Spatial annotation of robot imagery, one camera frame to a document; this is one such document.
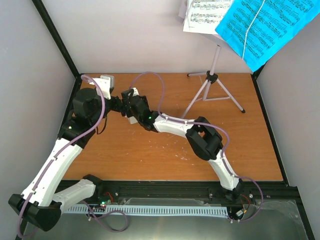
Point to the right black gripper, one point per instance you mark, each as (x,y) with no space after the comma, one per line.
(127,113)

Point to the white sheet music page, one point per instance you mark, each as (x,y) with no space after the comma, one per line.
(203,16)

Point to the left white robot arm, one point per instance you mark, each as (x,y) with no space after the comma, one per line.
(40,204)

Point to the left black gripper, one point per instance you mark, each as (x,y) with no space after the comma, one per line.
(118,106)

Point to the white metronome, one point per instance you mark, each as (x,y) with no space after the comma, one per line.
(132,119)

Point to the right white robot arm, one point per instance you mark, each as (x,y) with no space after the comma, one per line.
(204,139)

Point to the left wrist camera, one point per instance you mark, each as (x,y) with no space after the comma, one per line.
(106,84)

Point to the blue sheet music page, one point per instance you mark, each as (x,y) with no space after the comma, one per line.
(257,29)

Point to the light blue cable duct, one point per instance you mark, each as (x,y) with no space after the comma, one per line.
(150,210)

